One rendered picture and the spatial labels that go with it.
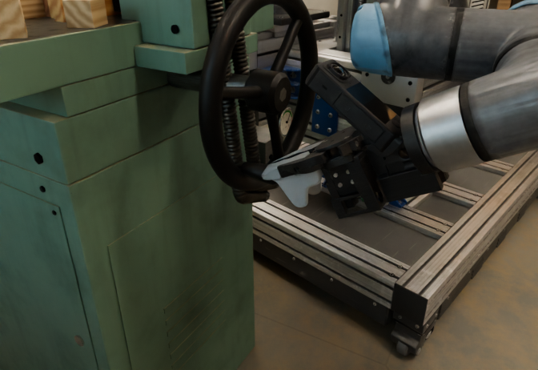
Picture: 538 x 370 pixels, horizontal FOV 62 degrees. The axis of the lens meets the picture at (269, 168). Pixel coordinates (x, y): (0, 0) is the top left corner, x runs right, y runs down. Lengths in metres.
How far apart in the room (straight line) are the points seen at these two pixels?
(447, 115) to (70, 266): 0.57
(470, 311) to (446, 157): 1.15
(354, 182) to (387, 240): 0.93
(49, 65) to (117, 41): 0.11
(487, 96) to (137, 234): 0.55
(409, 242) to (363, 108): 0.98
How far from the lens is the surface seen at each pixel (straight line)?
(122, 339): 0.85
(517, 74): 0.42
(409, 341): 1.31
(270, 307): 1.44
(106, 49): 0.65
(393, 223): 1.48
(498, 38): 0.49
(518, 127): 0.41
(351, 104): 0.46
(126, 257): 0.76
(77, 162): 0.65
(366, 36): 0.50
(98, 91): 0.65
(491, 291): 1.66
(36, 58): 0.59
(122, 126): 0.69
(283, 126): 0.95
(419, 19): 0.50
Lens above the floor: 0.99
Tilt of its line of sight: 26 degrees down
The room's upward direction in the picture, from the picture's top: straight up
